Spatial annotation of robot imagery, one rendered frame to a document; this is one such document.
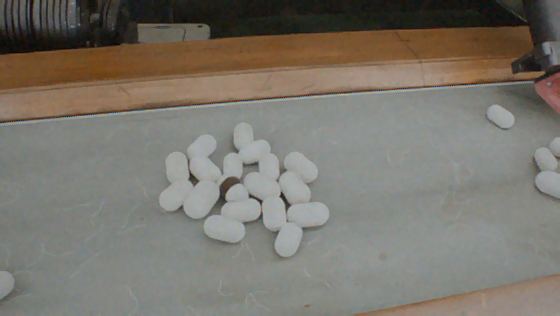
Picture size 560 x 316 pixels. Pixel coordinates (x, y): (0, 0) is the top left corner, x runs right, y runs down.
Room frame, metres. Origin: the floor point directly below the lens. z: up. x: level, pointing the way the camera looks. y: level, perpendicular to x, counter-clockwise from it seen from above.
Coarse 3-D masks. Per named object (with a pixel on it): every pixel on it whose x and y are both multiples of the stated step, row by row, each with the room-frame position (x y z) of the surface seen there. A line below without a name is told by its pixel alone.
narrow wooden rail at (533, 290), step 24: (504, 288) 0.24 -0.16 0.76; (528, 288) 0.24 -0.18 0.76; (552, 288) 0.24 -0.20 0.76; (384, 312) 0.21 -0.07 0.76; (408, 312) 0.21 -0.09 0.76; (432, 312) 0.21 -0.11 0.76; (456, 312) 0.21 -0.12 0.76; (480, 312) 0.21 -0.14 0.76; (504, 312) 0.22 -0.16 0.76; (528, 312) 0.22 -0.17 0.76; (552, 312) 0.22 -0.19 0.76
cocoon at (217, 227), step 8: (216, 216) 0.30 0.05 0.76; (208, 224) 0.29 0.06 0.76; (216, 224) 0.29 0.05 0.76; (224, 224) 0.29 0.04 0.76; (232, 224) 0.29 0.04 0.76; (240, 224) 0.29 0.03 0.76; (208, 232) 0.29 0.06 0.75; (216, 232) 0.29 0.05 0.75; (224, 232) 0.29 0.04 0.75; (232, 232) 0.29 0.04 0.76; (240, 232) 0.29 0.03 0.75; (224, 240) 0.28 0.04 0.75; (232, 240) 0.28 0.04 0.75
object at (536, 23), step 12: (552, 0) 0.54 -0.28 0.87; (528, 12) 0.56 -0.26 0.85; (540, 12) 0.54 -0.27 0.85; (552, 12) 0.53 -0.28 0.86; (528, 24) 0.56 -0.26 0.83; (540, 24) 0.53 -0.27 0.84; (552, 24) 0.53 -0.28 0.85; (540, 36) 0.53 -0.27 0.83; (552, 36) 0.52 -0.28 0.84; (540, 48) 0.49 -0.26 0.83; (516, 60) 0.52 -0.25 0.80; (528, 60) 0.51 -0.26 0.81; (516, 72) 0.52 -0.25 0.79; (528, 72) 0.52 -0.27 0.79
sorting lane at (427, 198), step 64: (0, 128) 0.42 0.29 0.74; (64, 128) 0.43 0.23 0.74; (128, 128) 0.43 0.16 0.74; (192, 128) 0.44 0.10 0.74; (256, 128) 0.45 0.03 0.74; (320, 128) 0.46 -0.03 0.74; (384, 128) 0.46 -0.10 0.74; (448, 128) 0.47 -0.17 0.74; (512, 128) 0.48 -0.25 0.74; (0, 192) 0.33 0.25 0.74; (64, 192) 0.33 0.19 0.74; (128, 192) 0.34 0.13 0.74; (320, 192) 0.36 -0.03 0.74; (384, 192) 0.36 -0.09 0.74; (448, 192) 0.37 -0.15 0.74; (512, 192) 0.37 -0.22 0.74; (0, 256) 0.25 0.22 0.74; (64, 256) 0.26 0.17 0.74; (128, 256) 0.27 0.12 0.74; (192, 256) 0.27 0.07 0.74; (256, 256) 0.28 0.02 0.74; (320, 256) 0.28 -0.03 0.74; (384, 256) 0.28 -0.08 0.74; (448, 256) 0.29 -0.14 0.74; (512, 256) 0.29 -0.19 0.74
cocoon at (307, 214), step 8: (288, 208) 0.32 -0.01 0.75; (296, 208) 0.31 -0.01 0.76; (304, 208) 0.31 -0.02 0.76; (312, 208) 0.31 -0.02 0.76; (320, 208) 0.31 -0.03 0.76; (288, 216) 0.31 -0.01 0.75; (296, 216) 0.31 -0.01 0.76; (304, 216) 0.31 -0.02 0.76; (312, 216) 0.31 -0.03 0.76; (320, 216) 0.31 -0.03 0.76; (328, 216) 0.32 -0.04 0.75; (304, 224) 0.31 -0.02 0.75; (312, 224) 0.31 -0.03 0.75; (320, 224) 0.31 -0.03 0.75
